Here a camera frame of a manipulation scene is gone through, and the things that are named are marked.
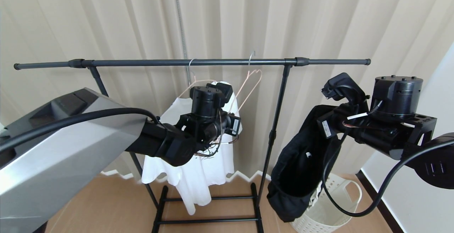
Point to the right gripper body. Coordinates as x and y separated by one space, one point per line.
354 126

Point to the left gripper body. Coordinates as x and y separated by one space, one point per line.
223 126

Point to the pink clothes hanger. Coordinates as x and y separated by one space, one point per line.
253 84
184 91

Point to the white t-shirt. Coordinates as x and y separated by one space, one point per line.
198 179

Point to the black shorts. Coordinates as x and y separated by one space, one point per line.
294 176

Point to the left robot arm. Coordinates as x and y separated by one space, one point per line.
71 162

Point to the white laundry basket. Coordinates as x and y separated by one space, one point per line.
337 208

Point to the black clothes rack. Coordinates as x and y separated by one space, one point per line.
142 62

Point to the beige curtain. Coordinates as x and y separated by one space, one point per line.
88 13

